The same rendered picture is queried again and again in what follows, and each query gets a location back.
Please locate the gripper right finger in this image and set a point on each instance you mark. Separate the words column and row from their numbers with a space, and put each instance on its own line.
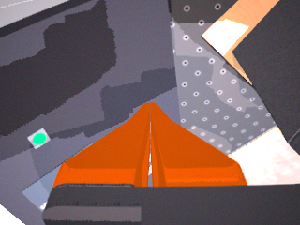
column 181, row 159

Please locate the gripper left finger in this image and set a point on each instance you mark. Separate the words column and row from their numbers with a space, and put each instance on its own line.
column 120, row 157

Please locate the white thermal cycler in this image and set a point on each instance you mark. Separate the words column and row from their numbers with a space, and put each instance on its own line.
column 71, row 72

